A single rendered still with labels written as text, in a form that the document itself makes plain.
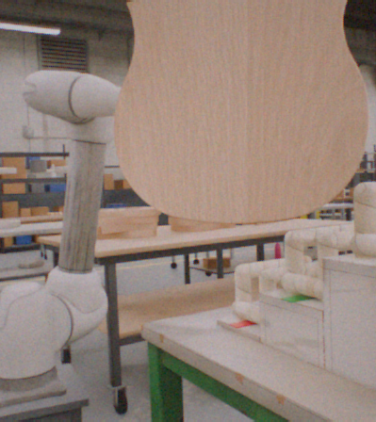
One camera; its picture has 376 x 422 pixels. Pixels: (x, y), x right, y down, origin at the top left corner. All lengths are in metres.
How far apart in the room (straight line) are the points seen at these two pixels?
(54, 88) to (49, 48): 11.19
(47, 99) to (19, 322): 0.55
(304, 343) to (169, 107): 0.42
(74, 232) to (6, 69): 10.78
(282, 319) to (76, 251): 0.74
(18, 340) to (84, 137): 0.55
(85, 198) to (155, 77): 0.74
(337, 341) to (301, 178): 0.25
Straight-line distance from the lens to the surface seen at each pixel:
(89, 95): 1.21
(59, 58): 12.47
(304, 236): 0.89
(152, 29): 0.74
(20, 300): 1.33
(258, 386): 0.76
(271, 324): 0.89
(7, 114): 11.93
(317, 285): 0.83
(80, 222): 1.43
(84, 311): 1.46
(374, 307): 0.72
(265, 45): 0.70
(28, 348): 1.34
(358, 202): 0.76
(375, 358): 0.74
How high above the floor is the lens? 1.22
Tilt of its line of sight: 3 degrees down
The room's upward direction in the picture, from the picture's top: 2 degrees counter-clockwise
